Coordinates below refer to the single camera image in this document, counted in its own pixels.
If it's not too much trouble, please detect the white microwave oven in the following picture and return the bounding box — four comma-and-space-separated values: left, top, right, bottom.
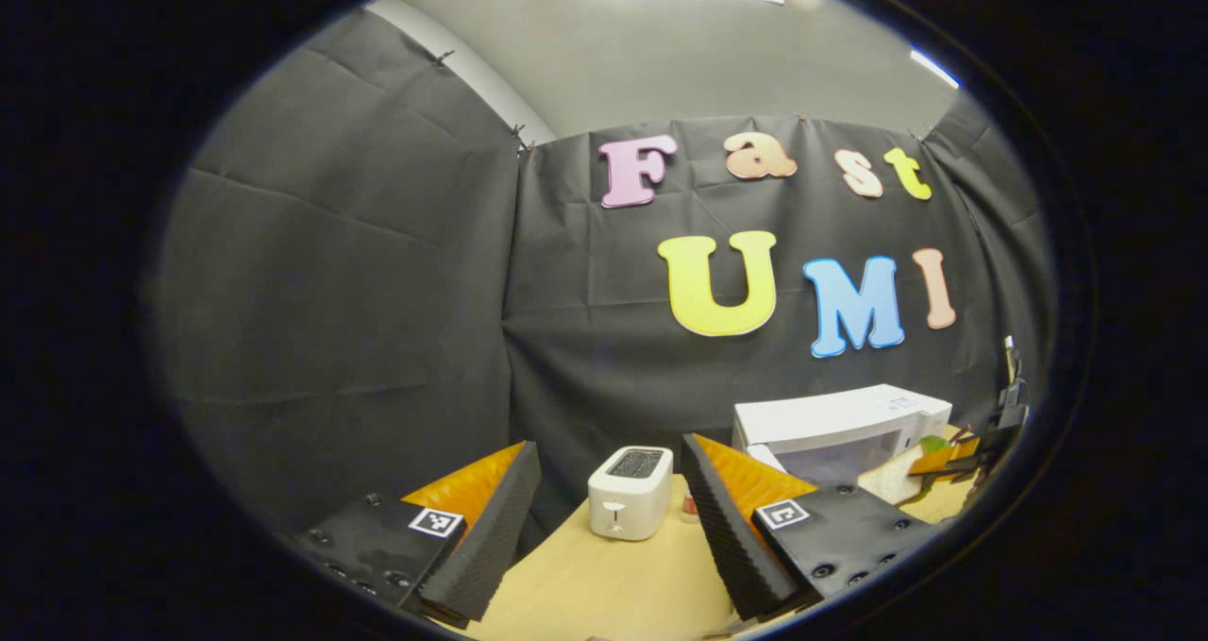
732, 383, 954, 491

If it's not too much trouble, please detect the lettuce bread sandwich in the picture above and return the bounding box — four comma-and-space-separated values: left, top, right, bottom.
857, 435, 952, 506

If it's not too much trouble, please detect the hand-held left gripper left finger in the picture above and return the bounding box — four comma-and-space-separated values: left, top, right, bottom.
293, 441, 543, 628

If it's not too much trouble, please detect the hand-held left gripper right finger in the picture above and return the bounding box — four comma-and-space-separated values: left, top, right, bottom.
681, 433, 937, 623

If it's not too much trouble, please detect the black backdrop cloth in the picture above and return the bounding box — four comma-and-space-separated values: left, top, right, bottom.
142, 8, 1054, 552

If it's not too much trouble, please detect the white toaster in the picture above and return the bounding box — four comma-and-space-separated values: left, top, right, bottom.
588, 446, 675, 541

